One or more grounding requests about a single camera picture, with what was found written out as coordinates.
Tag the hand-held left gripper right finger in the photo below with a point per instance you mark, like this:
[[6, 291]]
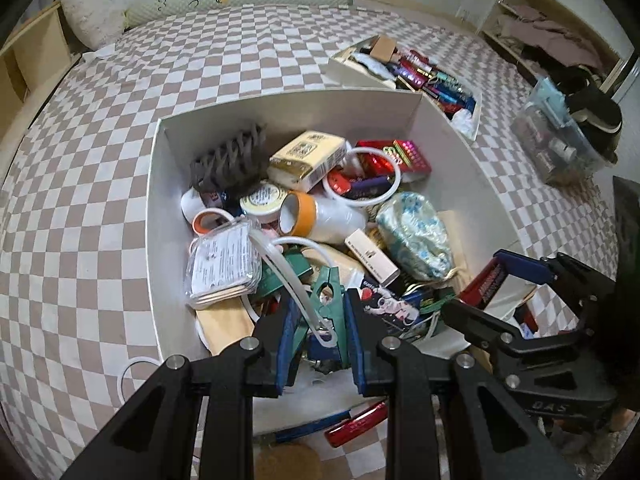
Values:
[[357, 350]]

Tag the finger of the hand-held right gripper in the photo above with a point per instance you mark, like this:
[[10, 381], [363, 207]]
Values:
[[525, 267], [480, 322]]

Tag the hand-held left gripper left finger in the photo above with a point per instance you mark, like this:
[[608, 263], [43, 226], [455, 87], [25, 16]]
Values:
[[287, 350]]

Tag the red white cigarette pack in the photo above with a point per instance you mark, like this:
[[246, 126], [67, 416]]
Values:
[[485, 285]]

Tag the green clothespin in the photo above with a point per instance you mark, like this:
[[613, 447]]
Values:
[[330, 305]]

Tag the clear plastic case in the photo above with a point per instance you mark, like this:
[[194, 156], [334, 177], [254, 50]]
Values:
[[220, 260]]

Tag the brown hair claw clip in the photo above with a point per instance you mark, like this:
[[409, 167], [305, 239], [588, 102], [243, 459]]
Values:
[[230, 155]]

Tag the large white cardboard box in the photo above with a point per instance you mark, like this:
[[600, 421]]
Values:
[[300, 110]]

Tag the person's right hand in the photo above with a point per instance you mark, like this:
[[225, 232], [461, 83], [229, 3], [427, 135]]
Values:
[[621, 419]]

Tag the cartoon printed pack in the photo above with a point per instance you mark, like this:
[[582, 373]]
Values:
[[395, 307]]

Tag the dark green pack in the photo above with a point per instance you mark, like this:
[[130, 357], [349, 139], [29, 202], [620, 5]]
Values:
[[270, 285]]

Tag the red glossy case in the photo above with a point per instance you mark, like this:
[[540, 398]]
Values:
[[355, 425]]

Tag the blue foil stick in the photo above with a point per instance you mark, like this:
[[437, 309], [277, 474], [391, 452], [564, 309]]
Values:
[[310, 427]]

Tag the white rectangular lighter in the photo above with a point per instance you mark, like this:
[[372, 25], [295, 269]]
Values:
[[372, 255]]

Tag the blue floral fabric pouch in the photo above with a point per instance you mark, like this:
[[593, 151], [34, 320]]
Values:
[[415, 235]]

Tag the round cork disc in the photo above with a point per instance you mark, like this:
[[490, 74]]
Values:
[[290, 465]]

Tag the clear plastic storage bin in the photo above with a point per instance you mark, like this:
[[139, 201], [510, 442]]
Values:
[[545, 145]]

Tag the white thread spool orange end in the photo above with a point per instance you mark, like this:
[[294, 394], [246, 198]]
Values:
[[335, 220]]

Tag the white tape roll yellow label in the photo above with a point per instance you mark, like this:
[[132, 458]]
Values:
[[262, 197]]

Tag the orange white scissors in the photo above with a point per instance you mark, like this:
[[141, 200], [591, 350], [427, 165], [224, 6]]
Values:
[[197, 222]]

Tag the red glitter cigarette pack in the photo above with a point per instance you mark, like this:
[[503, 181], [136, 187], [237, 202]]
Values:
[[410, 157]]

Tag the purple lighter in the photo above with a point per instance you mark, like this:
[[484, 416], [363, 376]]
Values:
[[370, 187]]

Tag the small red lighter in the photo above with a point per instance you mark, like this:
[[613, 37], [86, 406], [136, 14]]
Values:
[[339, 182]]

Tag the black shoe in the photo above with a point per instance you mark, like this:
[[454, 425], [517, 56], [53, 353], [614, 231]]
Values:
[[595, 110]]

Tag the white red roll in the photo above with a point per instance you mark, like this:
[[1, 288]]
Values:
[[192, 205]]

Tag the cream yellow paper pack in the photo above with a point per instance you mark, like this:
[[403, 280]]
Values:
[[305, 157]]

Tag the pile of colourful lighters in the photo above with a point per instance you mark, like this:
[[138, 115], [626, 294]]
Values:
[[435, 85]]

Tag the pink clothes pile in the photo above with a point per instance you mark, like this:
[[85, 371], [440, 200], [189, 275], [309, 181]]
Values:
[[550, 35]]

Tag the small white cardboard box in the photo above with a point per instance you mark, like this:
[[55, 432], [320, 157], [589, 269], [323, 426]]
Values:
[[350, 72]]

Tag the white paper scrap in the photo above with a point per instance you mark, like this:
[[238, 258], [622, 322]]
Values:
[[98, 53]]

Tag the white fluffy pillow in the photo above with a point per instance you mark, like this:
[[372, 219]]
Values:
[[92, 15]]

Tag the wooden bedside shelf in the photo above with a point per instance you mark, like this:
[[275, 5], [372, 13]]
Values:
[[30, 60]]

